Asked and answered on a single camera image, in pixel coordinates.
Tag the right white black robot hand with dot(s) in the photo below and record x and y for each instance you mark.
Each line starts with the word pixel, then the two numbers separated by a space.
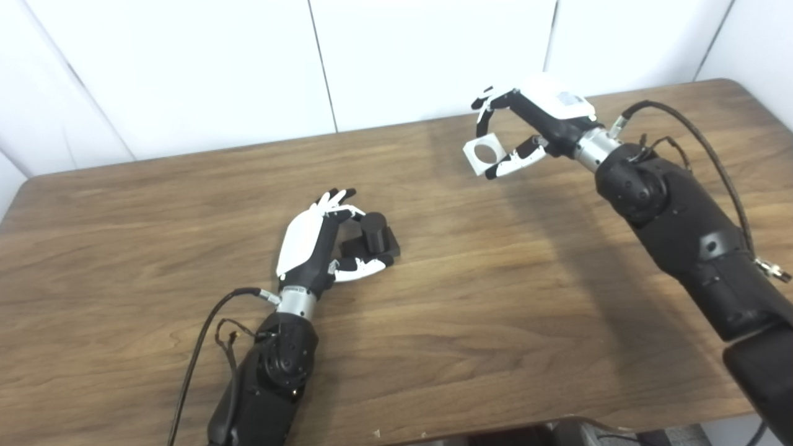
pixel 557 121

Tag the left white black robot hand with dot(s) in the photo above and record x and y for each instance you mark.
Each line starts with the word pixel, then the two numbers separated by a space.
pixel 303 241

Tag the black peg with base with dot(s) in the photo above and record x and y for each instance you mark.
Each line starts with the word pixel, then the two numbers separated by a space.
pixel 373 229

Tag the white square piece with hole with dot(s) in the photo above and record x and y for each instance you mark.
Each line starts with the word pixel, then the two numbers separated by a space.
pixel 469 158

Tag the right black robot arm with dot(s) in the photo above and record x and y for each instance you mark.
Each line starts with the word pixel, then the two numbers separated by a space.
pixel 681 223

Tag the dark robot torso edge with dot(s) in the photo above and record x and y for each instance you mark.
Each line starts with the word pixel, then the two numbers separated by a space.
pixel 526 437

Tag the grey striped floor mat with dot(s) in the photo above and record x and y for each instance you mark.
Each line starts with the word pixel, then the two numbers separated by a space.
pixel 675 437

